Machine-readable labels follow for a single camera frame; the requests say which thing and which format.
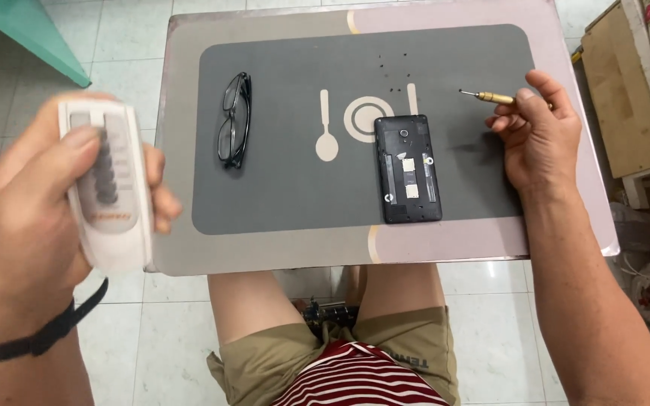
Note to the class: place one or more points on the group of tiny black screws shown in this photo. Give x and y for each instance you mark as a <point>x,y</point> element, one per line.
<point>398,89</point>

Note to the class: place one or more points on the person's left leg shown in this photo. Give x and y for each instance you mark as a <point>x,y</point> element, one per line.
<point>246,304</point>

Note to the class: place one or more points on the black wristband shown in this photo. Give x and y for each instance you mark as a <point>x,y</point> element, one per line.
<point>48,335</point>

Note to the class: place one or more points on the white remote control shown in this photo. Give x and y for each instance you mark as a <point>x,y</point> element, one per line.
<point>119,237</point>

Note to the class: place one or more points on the person's right leg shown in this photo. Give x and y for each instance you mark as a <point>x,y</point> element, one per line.
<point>404,293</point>

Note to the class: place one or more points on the person's leg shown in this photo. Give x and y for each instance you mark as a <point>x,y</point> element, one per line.
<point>246,304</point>
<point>404,293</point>

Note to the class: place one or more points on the brass precision screwdriver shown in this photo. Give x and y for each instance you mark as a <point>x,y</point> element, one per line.
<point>497,98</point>

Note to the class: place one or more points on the black metal table bracket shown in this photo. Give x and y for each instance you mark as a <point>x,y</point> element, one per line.
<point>330,314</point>

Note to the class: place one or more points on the khaki shorts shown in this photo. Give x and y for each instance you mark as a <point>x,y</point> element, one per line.
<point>257,361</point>

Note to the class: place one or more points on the grey placemat with cutlery print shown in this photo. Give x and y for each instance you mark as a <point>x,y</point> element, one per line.
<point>302,197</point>

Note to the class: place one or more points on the teal furniture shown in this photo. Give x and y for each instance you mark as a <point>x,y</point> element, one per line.
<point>20,22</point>

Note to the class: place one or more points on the brown wooden board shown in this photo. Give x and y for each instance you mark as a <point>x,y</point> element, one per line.
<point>618,96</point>

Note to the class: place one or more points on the grey plastic bag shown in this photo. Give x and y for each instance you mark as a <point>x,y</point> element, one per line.
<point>632,228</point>

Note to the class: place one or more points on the person's left hand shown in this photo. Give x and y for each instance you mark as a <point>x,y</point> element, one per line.
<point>14,237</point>

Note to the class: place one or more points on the red white striped shirt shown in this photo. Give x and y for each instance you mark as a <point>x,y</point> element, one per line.
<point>359,378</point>

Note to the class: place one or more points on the black phone without back cover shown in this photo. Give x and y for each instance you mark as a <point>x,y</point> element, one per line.
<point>409,208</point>

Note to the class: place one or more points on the person's right hand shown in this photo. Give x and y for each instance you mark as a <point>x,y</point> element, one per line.
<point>545,146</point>

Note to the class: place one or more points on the black framed eyeglasses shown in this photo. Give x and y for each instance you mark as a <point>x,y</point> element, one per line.
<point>229,141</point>

